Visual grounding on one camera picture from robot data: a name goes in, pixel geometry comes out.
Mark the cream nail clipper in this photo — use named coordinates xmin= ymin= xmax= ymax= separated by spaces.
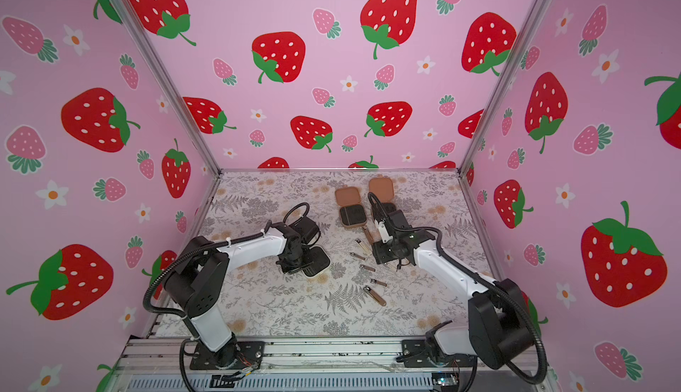
xmin=355 ymin=239 xmax=372 ymax=256

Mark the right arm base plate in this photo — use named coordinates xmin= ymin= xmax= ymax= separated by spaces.
xmin=395 ymin=339 xmax=477 ymax=369

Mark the cream nail clipper case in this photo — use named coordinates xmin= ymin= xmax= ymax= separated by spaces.
xmin=301 ymin=246 xmax=331 ymax=278

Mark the brown nail file sleeve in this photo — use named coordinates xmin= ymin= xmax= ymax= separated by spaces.
xmin=362 ymin=225 xmax=375 ymax=245

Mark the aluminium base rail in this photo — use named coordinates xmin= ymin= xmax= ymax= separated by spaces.
xmin=113 ymin=335 xmax=552 ymax=374

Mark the light brown nail clipper case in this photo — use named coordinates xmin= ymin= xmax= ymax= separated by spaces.
xmin=334 ymin=186 xmax=367 ymax=229

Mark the dark brown nail clipper case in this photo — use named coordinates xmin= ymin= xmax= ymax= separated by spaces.
xmin=369 ymin=177 xmax=397 ymax=214

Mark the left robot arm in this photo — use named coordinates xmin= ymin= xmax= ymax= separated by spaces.
xmin=143 ymin=218 xmax=331 ymax=369

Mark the brown small clipper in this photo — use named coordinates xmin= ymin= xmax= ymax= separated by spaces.
xmin=360 ymin=264 xmax=376 ymax=273

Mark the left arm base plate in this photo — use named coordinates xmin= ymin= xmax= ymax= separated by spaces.
xmin=190 ymin=341 xmax=265 ymax=371

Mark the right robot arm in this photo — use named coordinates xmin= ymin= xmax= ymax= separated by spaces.
xmin=372 ymin=209 xmax=549 ymax=385

